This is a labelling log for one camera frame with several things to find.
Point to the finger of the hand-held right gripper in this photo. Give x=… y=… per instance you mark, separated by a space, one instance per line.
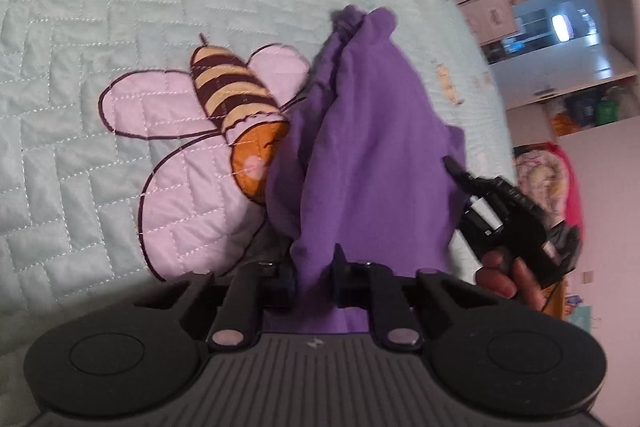
x=465 y=179

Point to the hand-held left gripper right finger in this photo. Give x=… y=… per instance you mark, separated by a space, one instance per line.
x=342 y=284

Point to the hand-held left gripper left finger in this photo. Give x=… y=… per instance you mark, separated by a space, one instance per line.
x=280 y=289

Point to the purple t-shirt orange print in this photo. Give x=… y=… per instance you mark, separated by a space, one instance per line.
x=370 y=167

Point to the person's right hand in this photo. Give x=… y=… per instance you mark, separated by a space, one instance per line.
x=500 y=279

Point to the pink folded blanket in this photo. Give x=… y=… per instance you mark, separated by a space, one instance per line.
x=570 y=192

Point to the teal gift bag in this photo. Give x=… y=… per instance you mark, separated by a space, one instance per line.
x=580 y=319

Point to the white door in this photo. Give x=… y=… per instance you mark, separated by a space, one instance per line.
x=565 y=84

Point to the green hanging bag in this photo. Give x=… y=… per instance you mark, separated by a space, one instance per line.
x=607 y=112

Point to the white drawer cabinet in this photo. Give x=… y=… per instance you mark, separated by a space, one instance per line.
x=492 y=17

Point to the beige wall switch plate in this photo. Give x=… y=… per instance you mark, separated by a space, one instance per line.
x=588 y=277

